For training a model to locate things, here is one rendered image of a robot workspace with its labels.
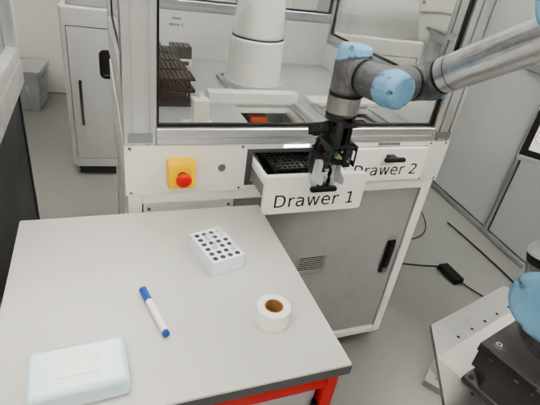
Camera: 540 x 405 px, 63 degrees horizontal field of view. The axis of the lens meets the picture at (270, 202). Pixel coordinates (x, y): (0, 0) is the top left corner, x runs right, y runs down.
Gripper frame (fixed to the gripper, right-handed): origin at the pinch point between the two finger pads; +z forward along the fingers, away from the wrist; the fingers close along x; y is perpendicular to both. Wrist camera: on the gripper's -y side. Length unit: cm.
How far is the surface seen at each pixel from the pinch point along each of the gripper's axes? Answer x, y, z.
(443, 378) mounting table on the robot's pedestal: 6, 49, 15
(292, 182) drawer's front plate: -7.4, -1.3, -0.5
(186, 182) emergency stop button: -32.7, -10.3, 3.2
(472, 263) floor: 144, -56, 91
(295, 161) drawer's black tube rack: -0.5, -15.9, 1.1
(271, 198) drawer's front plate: -12.6, -1.3, 4.1
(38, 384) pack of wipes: -63, 37, 10
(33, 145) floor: -97, -230, 91
